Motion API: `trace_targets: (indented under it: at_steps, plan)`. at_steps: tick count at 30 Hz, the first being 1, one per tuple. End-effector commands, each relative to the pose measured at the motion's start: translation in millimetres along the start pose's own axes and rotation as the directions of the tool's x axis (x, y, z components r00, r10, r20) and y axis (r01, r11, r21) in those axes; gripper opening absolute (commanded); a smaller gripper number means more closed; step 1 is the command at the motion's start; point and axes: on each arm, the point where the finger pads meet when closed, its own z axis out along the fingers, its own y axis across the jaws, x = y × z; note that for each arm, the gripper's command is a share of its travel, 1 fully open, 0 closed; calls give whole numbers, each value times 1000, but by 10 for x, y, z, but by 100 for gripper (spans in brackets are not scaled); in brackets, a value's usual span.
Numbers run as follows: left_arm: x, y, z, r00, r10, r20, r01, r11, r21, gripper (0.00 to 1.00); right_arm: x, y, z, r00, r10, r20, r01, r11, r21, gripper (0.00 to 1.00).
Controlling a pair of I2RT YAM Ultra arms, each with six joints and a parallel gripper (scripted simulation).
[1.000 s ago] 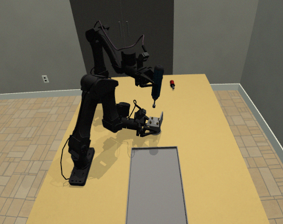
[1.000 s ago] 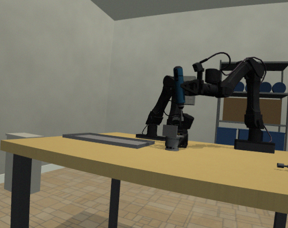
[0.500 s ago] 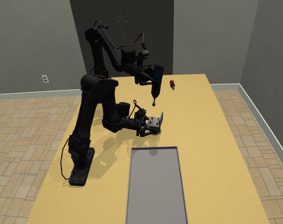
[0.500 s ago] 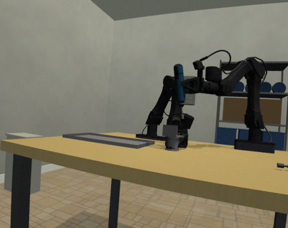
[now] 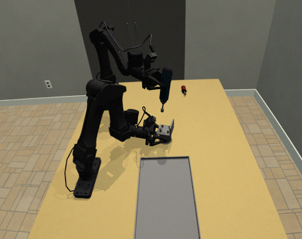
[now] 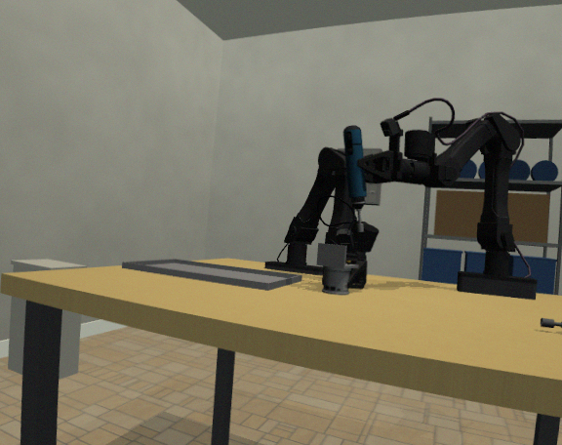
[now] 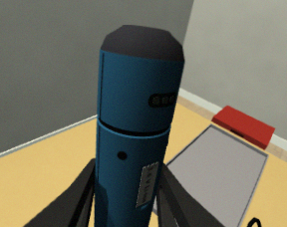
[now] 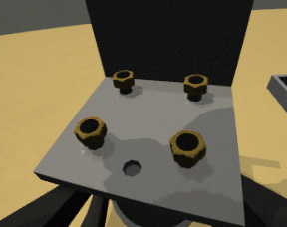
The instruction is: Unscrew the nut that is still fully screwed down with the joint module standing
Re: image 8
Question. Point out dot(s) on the grey shallow tray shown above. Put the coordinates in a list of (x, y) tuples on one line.
[(277, 87)]

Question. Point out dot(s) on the brass hex nut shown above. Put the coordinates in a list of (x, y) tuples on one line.
[(187, 147), (90, 131), (123, 79), (195, 85)]

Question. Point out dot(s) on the grey l-shaped metal bracket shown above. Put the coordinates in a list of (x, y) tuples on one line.
[(162, 42)]

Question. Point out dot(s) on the black cylinder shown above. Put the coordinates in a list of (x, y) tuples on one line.
[(137, 217)]

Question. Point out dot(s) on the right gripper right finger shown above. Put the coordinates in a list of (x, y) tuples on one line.
[(262, 206)]

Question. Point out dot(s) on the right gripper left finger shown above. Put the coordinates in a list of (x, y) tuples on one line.
[(58, 208)]

